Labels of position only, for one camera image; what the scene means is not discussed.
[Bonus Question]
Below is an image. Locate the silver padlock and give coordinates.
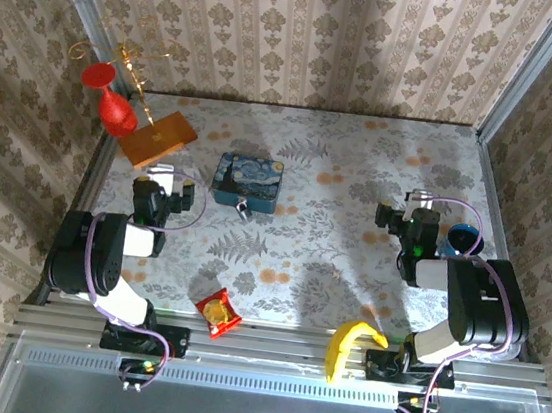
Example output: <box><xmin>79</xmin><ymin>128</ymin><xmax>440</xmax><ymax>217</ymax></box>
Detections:
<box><xmin>233</xmin><ymin>196</ymin><xmax>256</xmax><ymax>223</ymax></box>

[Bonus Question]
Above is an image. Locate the starry night tin box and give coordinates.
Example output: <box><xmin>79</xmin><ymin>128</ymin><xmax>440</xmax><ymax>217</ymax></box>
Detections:
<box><xmin>207</xmin><ymin>150</ymin><xmax>287</xmax><ymax>217</ymax></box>

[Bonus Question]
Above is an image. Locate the blue cup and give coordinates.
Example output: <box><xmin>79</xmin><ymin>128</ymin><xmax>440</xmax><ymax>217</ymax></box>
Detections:
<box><xmin>443</xmin><ymin>220</ymin><xmax>484</xmax><ymax>266</ymax></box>

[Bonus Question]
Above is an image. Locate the orange wooden base block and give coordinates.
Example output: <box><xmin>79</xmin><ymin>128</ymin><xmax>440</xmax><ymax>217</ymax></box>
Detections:
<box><xmin>115</xmin><ymin>104</ymin><xmax>203</xmax><ymax>176</ymax></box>

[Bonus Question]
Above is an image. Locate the red wine glass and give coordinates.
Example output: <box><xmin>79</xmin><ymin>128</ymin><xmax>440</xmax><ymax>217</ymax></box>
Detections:
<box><xmin>72</xmin><ymin>60</ymin><xmax>146</xmax><ymax>141</ymax></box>

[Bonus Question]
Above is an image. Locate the floral tablecloth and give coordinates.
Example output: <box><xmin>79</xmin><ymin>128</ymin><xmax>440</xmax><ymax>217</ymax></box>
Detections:
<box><xmin>60</xmin><ymin>82</ymin><xmax>532</xmax><ymax>354</ymax></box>

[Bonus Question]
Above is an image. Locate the red snack packet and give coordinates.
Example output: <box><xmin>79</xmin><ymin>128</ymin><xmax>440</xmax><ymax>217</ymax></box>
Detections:
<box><xmin>190</xmin><ymin>284</ymin><xmax>246</xmax><ymax>344</ymax></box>

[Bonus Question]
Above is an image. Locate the yellow banana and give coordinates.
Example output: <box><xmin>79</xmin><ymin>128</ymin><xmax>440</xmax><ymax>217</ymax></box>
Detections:
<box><xmin>322</xmin><ymin>316</ymin><xmax>393</xmax><ymax>391</ymax></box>

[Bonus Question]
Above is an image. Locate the small circuit board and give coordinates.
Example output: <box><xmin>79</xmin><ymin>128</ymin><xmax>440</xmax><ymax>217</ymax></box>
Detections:
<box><xmin>115</xmin><ymin>356</ymin><xmax>160</xmax><ymax>395</ymax></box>
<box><xmin>395</xmin><ymin>390</ymin><xmax>436</xmax><ymax>413</ymax></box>

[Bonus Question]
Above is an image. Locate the slotted metal strip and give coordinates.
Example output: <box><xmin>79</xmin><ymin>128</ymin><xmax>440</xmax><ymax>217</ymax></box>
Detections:
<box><xmin>19</xmin><ymin>342</ymin><xmax>540</xmax><ymax>413</ymax></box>

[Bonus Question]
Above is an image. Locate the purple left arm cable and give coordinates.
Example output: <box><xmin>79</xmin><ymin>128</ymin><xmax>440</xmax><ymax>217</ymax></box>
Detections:
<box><xmin>67</xmin><ymin>159</ymin><xmax>211</xmax><ymax>399</ymax></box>

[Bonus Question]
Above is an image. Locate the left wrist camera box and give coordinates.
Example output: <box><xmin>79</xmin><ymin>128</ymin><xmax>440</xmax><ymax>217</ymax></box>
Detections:
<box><xmin>144</xmin><ymin>162</ymin><xmax>178</xmax><ymax>194</ymax></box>

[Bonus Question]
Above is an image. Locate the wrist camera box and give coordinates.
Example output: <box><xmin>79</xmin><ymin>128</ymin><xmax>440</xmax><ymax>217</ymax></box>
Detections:
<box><xmin>144</xmin><ymin>162</ymin><xmax>178</xmax><ymax>194</ymax></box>
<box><xmin>404</xmin><ymin>188</ymin><xmax>435</xmax><ymax>213</ymax></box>

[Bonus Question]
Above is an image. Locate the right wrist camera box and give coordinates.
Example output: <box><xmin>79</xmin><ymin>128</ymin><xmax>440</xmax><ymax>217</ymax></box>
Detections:
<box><xmin>404</xmin><ymin>188</ymin><xmax>435</xmax><ymax>213</ymax></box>

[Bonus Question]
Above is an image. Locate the aluminium side rail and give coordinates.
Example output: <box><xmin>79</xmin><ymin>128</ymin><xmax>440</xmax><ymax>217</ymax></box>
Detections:
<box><xmin>24</xmin><ymin>125</ymin><xmax>121</xmax><ymax>315</ymax></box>
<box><xmin>453</xmin><ymin>134</ymin><xmax>552</xmax><ymax>365</ymax></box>

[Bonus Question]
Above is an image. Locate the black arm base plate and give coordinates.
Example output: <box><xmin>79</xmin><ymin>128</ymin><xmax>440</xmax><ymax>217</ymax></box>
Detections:
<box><xmin>363</xmin><ymin>347</ymin><xmax>459</xmax><ymax>391</ymax></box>
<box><xmin>98</xmin><ymin>315</ymin><xmax>192</xmax><ymax>361</ymax></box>

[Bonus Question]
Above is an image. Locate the aluminium front rail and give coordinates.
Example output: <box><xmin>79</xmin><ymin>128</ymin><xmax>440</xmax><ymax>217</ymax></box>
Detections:
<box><xmin>10</xmin><ymin>293</ymin><xmax>552</xmax><ymax>405</ymax></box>

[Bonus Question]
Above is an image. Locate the aluminium corner post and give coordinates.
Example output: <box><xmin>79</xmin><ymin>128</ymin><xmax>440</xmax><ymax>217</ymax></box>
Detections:
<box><xmin>26</xmin><ymin>0</ymin><xmax>154</xmax><ymax>101</ymax></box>
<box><xmin>474</xmin><ymin>0</ymin><xmax>552</xmax><ymax>152</ymax></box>

